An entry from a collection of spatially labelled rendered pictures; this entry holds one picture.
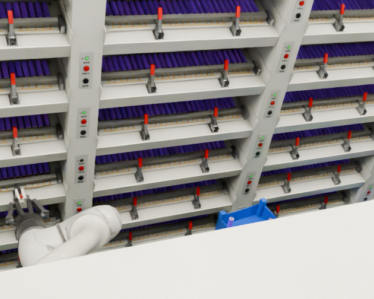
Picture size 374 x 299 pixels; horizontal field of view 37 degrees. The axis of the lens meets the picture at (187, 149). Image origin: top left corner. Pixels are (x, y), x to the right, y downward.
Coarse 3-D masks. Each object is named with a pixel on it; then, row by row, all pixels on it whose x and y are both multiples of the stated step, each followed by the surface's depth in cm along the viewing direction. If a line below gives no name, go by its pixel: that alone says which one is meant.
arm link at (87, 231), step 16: (96, 208) 156; (112, 208) 157; (64, 224) 154; (80, 224) 149; (96, 224) 149; (112, 224) 154; (80, 240) 136; (96, 240) 142; (48, 256) 126; (64, 256) 128
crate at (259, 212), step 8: (264, 200) 205; (248, 208) 205; (256, 208) 208; (264, 208) 207; (224, 216) 196; (232, 216) 202; (240, 216) 205; (248, 216) 208; (256, 216) 209; (264, 216) 208; (272, 216) 203; (224, 224) 195; (240, 224) 204
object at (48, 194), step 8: (56, 168) 196; (56, 176) 196; (64, 176) 193; (32, 184) 193; (40, 184) 194; (64, 184) 194; (0, 192) 188; (8, 192) 189; (32, 192) 192; (40, 192) 192; (48, 192) 193; (56, 192) 194; (64, 192) 195; (0, 200) 187; (8, 200) 188; (40, 200) 191; (48, 200) 193; (56, 200) 195; (64, 200) 196; (0, 208) 187
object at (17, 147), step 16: (0, 128) 179; (16, 128) 174; (32, 128) 182; (48, 128) 183; (64, 128) 182; (0, 144) 177; (16, 144) 176; (32, 144) 181; (48, 144) 182; (64, 144) 184; (0, 160) 175; (16, 160) 177; (32, 160) 180; (48, 160) 183
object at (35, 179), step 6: (42, 174) 194; (48, 174) 194; (54, 174) 195; (6, 180) 189; (12, 180) 190; (18, 180) 190; (24, 180) 191; (30, 180) 191; (36, 180) 192; (42, 180) 194; (48, 180) 195; (0, 186) 188; (6, 186) 189; (12, 186) 190; (36, 186) 192
